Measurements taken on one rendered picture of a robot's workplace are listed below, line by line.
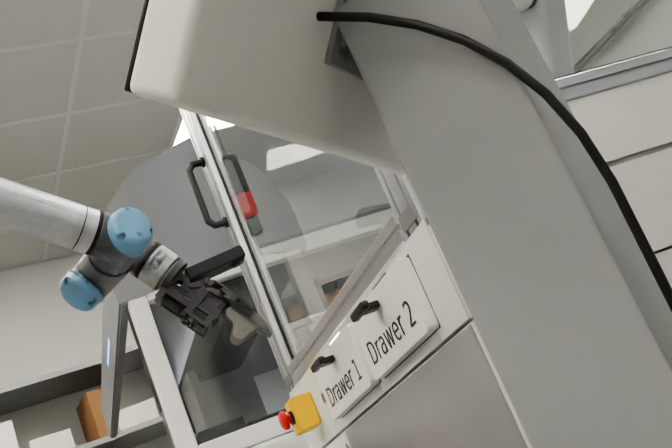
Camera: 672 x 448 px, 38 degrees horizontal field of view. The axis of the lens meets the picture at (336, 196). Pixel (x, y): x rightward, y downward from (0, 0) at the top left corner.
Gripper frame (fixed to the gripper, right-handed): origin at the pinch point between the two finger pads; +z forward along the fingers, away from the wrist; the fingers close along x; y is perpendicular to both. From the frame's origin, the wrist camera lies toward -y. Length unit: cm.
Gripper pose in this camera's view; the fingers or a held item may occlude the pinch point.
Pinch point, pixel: (267, 328)
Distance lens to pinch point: 178.5
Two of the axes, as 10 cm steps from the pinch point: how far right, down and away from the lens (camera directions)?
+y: -5.2, 7.2, -4.6
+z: 8.3, 5.6, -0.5
